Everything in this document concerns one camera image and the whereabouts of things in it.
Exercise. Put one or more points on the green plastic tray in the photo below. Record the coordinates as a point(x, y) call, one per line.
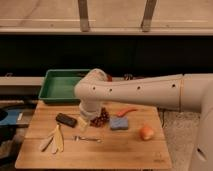
point(58, 85)

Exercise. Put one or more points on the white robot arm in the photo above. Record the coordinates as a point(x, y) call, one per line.
point(184, 92)

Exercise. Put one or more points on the bunch of red grapes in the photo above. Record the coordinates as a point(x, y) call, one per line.
point(101, 120)

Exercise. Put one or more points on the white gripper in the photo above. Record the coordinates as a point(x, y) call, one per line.
point(88, 111)

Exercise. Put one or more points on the blue sponge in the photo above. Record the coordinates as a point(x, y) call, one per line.
point(118, 123)

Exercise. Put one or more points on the silver metal fork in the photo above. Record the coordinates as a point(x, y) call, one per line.
point(77, 138)

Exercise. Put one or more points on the red-brown bowl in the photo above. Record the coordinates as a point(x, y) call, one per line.
point(109, 78)

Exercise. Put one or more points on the orange carrot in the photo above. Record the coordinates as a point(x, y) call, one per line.
point(124, 111)

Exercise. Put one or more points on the black rectangular block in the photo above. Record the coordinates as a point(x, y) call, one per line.
point(67, 120)

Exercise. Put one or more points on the blue object at left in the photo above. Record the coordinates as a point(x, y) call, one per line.
point(13, 117)

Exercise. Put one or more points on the orange peach fruit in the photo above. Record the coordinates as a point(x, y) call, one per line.
point(146, 133)

